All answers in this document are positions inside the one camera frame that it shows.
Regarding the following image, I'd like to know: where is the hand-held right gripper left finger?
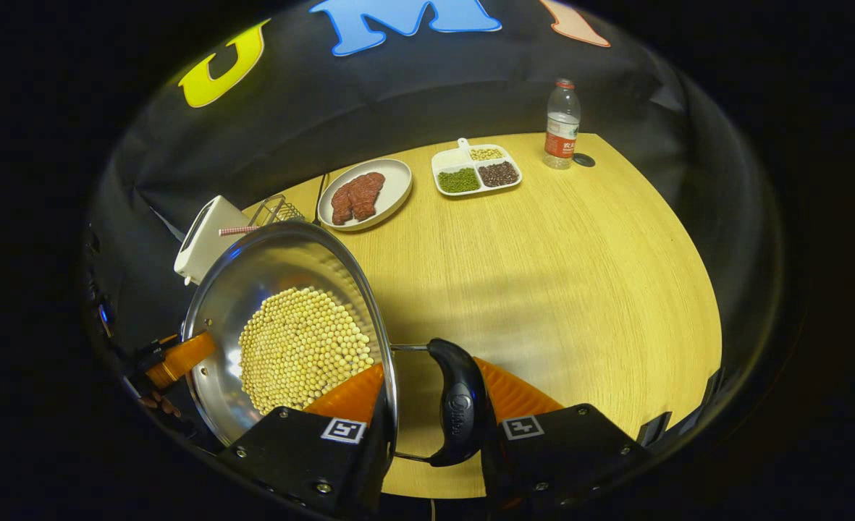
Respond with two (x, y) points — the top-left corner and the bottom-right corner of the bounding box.
(217, 362), (399, 519)

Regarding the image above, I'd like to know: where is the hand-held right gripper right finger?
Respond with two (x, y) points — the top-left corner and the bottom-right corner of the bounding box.
(474, 357), (649, 516)

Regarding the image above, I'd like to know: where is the stainless steel pot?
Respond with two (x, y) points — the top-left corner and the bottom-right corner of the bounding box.
(181, 221), (490, 467)

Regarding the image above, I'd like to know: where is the pile of soybeans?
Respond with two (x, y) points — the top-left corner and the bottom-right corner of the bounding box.
(239, 287), (375, 415)

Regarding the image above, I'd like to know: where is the white toaster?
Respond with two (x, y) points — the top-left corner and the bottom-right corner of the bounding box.
(174, 195), (251, 285)

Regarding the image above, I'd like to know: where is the red meat slice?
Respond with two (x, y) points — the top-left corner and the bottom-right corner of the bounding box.
(331, 181), (359, 226)
(348, 172), (386, 221)

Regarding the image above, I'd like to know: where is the round white plate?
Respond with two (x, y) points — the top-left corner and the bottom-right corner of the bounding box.
(317, 158), (413, 232)

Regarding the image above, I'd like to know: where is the pile of dark red beans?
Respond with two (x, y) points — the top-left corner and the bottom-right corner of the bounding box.
(478, 161), (520, 187)

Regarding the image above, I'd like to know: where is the pile of green beans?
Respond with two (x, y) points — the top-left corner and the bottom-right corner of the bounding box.
(438, 168), (481, 193)

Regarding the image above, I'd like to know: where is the white divided dish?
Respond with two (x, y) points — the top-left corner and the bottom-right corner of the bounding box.
(431, 138), (523, 198)

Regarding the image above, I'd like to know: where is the clear plastic water bottle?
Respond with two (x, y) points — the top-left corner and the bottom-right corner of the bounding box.
(543, 78), (581, 170)

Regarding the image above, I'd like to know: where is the black backdrop cloth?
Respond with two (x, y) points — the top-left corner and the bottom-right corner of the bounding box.
(83, 0), (786, 442)

